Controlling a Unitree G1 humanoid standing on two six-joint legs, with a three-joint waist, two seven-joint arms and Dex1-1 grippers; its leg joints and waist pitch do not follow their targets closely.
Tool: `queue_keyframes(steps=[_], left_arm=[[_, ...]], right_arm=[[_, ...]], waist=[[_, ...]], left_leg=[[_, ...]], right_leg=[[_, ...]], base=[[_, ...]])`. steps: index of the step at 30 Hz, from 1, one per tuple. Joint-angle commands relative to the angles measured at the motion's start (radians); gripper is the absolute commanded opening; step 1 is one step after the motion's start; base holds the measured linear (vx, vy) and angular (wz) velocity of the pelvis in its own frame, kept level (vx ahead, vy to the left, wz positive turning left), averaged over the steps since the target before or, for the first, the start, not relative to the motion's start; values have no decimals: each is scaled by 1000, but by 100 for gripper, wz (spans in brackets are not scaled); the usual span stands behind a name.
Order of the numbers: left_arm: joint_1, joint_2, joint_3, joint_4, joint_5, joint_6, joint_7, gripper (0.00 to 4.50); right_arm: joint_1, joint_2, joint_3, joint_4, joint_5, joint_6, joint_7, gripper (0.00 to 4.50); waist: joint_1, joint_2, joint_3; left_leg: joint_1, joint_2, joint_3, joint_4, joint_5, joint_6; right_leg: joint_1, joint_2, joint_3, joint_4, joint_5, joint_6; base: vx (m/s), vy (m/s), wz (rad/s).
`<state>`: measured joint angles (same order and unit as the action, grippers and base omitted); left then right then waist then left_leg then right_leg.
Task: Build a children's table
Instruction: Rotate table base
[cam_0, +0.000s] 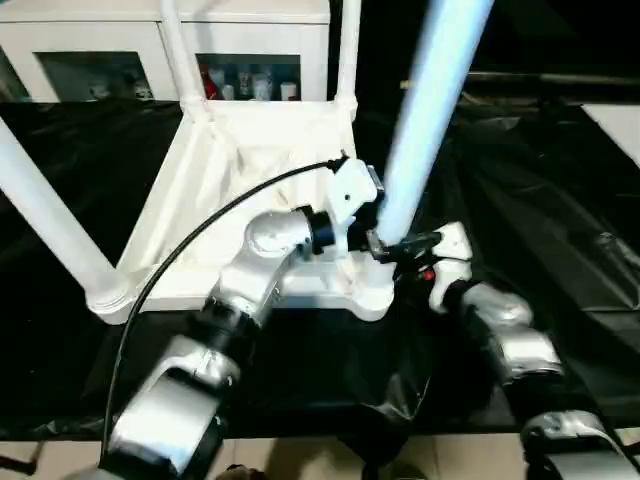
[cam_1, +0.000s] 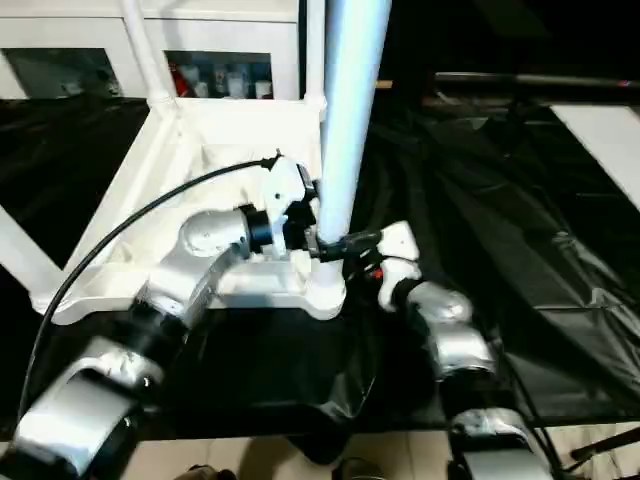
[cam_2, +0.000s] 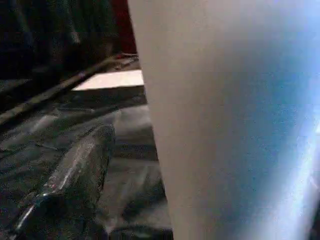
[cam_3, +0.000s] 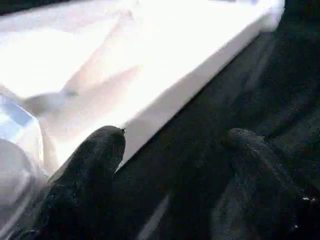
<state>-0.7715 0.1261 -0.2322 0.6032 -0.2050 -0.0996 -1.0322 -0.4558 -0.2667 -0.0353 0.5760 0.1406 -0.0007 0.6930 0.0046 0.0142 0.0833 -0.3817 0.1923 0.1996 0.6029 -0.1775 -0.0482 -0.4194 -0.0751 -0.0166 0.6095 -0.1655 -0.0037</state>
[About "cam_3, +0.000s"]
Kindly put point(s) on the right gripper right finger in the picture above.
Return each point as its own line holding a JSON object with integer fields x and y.
{"x": 270, "y": 195}

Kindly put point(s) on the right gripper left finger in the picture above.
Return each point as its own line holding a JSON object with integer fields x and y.
{"x": 82, "y": 187}

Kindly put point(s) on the white plastic table leg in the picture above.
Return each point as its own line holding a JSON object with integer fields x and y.
{"x": 15, "y": 175}

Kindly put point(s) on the white plastic table top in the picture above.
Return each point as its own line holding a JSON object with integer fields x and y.
{"x": 125, "y": 50}

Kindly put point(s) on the black mat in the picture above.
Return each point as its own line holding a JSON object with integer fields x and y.
{"x": 225, "y": 100}

